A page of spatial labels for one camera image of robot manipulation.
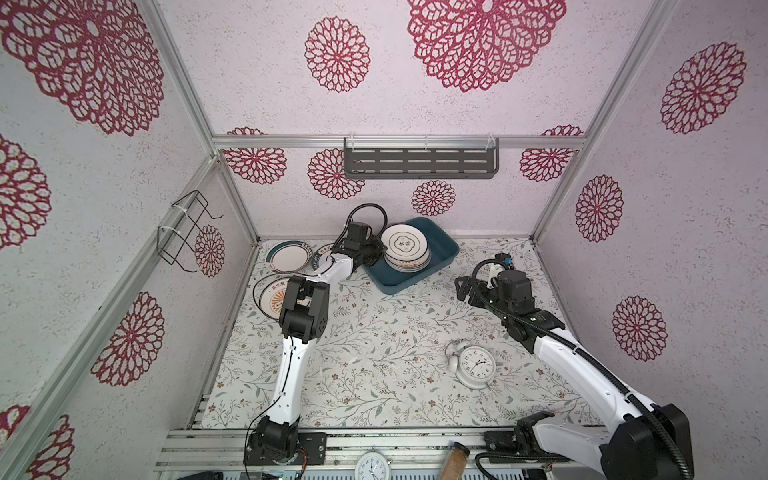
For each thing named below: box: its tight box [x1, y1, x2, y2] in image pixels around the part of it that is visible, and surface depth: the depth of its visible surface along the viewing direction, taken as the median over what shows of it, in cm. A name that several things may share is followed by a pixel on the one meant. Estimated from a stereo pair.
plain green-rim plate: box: [266, 240, 313, 273], surface depth 118 cm
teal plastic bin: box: [362, 216, 460, 295], surface depth 116 cm
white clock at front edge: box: [355, 446, 391, 480], surface depth 70 cm
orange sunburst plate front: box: [384, 248, 432, 273], surface depth 110 cm
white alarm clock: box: [444, 340, 497, 390], surface depth 85 cm
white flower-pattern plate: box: [380, 224, 429, 261], surface depth 112 cm
